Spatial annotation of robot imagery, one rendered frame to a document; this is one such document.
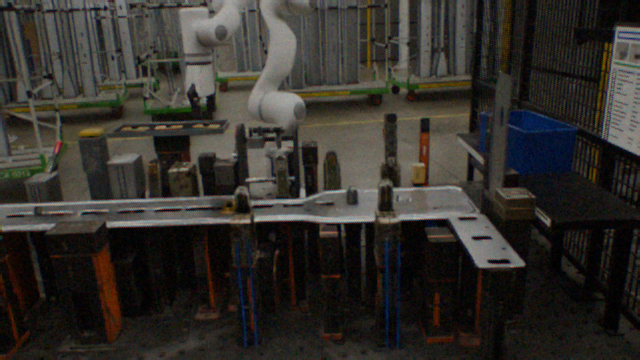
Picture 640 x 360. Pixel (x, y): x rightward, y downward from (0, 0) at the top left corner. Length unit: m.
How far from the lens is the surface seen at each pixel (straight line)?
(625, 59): 1.54
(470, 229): 1.33
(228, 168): 1.64
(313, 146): 1.62
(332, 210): 1.43
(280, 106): 1.93
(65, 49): 9.20
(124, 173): 1.68
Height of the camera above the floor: 1.52
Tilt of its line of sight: 18 degrees down
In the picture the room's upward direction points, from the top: 2 degrees counter-clockwise
